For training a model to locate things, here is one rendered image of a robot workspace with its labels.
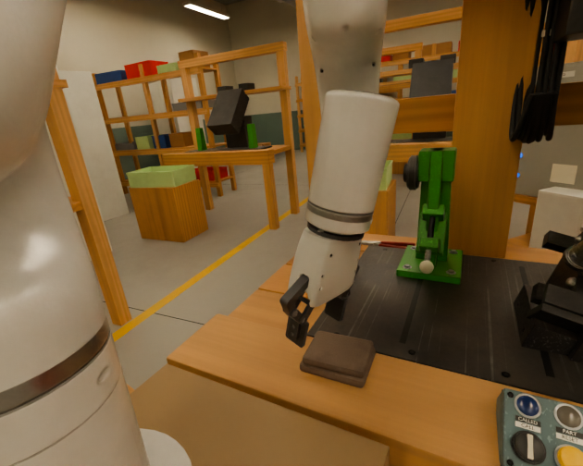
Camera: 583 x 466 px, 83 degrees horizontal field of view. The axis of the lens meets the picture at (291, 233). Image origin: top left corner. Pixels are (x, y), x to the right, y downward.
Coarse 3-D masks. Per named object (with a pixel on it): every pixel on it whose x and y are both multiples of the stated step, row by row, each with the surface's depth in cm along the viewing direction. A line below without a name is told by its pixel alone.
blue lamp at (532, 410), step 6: (522, 396) 36; (516, 402) 36; (522, 402) 36; (528, 402) 36; (534, 402) 36; (522, 408) 36; (528, 408) 35; (534, 408) 35; (528, 414) 35; (534, 414) 35
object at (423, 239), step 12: (420, 216) 74; (432, 216) 71; (444, 216) 72; (420, 228) 73; (432, 228) 70; (444, 228) 71; (420, 240) 69; (432, 240) 68; (444, 240) 71; (420, 252) 72; (432, 252) 70
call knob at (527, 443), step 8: (520, 440) 34; (528, 440) 33; (536, 440) 33; (520, 448) 33; (528, 448) 33; (536, 448) 33; (544, 448) 33; (520, 456) 33; (528, 456) 33; (536, 456) 33; (544, 456) 33
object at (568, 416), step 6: (558, 408) 35; (564, 408) 35; (570, 408) 34; (558, 414) 34; (564, 414) 34; (570, 414) 34; (576, 414) 34; (564, 420) 34; (570, 420) 34; (576, 420) 34; (570, 426) 34; (576, 426) 34
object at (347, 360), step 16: (320, 336) 53; (336, 336) 53; (320, 352) 49; (336, 352) 49; (352, 352) 49; (368, 352) 49; (304, 368) 49; (320, 368) 49; (336, 368) 47; (352, 368) 46; (368, 368) 48; (352, 384) 46
